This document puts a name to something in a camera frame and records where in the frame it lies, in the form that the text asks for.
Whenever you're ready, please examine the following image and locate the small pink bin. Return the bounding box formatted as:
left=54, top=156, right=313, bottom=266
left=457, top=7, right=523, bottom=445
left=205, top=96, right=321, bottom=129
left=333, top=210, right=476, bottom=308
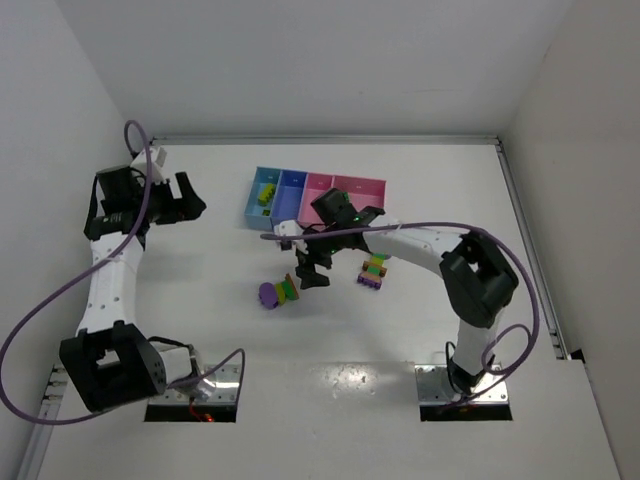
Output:
left=297, top=172, right=334, bottom=225

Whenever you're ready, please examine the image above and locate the lime green sloped lego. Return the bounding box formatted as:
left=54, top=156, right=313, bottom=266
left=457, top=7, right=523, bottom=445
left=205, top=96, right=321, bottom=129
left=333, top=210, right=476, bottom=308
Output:
left=274, top=283, right=287, bottom=305

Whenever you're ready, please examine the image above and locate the orange brown lego plate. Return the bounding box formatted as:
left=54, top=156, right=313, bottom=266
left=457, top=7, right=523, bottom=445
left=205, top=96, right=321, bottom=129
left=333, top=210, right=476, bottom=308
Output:
left=283, top=273, right=299, bottom=301

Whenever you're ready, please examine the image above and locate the aluminium frame rail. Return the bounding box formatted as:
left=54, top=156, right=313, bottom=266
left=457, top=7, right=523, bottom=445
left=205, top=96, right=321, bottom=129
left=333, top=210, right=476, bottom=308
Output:
left=496, top=137, right=571, bottom=360
left=19, top=138, right=157, bottom=480

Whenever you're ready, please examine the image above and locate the aluminium frame rail right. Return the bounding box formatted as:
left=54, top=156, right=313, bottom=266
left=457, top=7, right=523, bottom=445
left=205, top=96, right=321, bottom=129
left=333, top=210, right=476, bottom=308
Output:
left=496, top=137, right=571, bottom=360

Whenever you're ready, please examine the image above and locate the lime green square lego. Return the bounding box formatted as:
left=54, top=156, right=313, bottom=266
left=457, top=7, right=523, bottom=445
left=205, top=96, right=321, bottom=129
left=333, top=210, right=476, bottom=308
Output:
left=256, top=183, right=277, bottom=207

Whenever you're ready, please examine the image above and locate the dark blue bin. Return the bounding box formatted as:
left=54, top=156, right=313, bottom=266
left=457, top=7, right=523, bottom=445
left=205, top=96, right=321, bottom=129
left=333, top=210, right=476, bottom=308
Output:
left=271, top=170, right=308, bottom=226

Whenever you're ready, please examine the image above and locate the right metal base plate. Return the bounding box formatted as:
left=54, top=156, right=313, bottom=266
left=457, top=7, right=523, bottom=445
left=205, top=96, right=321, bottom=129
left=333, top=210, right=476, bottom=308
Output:
left=415, top=364, right=509, bottom=407

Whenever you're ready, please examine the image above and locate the metal base plate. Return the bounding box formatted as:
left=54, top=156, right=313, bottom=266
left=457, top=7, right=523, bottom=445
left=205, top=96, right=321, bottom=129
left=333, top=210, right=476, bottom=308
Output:
left=415, top=364, right=509, bottom=407
left=147, top=362, right=242, bottom=407

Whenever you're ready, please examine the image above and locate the purple rounded lego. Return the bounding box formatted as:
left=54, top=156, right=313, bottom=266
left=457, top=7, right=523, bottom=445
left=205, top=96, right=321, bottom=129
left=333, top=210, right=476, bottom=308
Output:
left=258, top=282, right=280, bottom=310

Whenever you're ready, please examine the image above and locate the aluminium frame rail left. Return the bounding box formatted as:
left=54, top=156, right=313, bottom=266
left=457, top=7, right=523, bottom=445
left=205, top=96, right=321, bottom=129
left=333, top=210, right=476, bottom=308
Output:
left=19, top=138, right=157, bottom=480

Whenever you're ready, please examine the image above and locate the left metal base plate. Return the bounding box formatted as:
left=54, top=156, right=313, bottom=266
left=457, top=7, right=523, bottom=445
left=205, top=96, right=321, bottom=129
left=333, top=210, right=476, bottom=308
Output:
left=147, top=362, right=242, bottom=407

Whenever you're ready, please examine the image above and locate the lego stack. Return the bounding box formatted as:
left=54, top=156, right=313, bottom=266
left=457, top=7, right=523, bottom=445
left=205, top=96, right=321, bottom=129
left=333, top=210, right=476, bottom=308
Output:
left=357, top=253, right=392, bottom=290

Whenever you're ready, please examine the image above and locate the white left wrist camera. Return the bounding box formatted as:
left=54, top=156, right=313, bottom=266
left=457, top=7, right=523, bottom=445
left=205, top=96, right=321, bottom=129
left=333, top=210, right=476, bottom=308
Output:
left=128, top=144, right=169, bottom=184

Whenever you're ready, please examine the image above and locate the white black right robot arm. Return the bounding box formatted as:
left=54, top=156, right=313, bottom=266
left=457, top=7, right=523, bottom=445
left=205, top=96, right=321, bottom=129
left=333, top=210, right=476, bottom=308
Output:
left=274, top=188, right=519, bottom=396

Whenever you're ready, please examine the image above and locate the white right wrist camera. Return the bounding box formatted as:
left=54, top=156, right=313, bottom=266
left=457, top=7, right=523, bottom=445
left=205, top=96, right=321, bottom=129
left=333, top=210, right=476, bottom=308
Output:
left=273, top=220, right=307, bottom=253

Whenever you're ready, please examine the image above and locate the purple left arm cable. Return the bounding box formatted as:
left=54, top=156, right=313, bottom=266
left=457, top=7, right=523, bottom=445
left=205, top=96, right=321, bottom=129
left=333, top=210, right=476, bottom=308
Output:
left=0, top=119, right=246, bottom=425

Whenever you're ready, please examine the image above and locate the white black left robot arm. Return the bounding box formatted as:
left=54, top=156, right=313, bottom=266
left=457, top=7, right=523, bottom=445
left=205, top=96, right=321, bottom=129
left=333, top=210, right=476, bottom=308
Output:
left=59, top=167, right=206, bottom=413

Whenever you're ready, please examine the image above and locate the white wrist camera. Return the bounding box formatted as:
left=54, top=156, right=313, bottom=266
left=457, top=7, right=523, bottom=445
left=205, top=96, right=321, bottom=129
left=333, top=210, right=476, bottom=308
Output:
left=273, top=220, right=307, bottom=253
left=128, top=144, right=169, bottom=184

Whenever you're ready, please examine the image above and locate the light blue bin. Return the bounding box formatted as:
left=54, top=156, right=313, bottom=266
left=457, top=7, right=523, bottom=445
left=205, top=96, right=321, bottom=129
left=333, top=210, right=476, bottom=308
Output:
left=244, top=166, right=281, bottom=231

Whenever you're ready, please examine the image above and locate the dark green sloped lego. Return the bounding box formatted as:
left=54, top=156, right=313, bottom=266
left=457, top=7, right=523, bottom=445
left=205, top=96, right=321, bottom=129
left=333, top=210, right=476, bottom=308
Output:
left=282, top=277, right=298, bottom=300

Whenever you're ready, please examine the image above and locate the large pink bin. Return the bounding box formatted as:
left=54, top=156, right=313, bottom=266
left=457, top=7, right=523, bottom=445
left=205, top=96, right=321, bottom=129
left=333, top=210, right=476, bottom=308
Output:
left=332, top=175, right=386, bottom=211

